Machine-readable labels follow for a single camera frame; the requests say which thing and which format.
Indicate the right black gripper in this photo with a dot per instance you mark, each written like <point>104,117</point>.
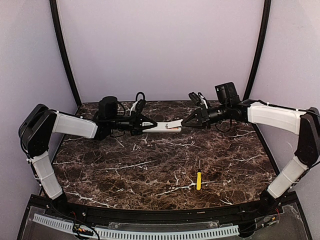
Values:
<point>204,118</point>

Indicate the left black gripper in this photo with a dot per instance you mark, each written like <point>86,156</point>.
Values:
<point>136,124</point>

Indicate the white remote control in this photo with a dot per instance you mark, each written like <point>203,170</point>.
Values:
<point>162,129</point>

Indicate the yellow handled screwdriver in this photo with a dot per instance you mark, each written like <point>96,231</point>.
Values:
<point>199,177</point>

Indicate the white battery cover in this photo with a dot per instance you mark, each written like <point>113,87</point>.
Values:
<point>173,124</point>

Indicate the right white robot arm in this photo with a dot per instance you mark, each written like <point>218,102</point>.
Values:
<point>305,123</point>

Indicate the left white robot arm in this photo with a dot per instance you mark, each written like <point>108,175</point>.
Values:
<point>36,131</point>

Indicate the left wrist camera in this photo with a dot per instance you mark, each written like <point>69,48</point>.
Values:
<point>108,108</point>

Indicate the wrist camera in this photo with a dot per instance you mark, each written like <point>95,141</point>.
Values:
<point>108,108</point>
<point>227,93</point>

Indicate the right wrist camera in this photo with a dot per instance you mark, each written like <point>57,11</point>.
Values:
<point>227,93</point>

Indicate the black front rail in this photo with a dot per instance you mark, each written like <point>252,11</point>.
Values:
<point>237,214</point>

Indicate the white slotted cable duct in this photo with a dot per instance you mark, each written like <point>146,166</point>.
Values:
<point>103,233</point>

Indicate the right black frame post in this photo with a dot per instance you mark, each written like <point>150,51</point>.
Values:
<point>259,48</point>

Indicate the black frame post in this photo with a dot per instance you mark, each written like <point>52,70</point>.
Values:
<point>63,51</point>
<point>259,48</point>

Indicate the left black frame post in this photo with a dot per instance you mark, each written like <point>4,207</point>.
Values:
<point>63,51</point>

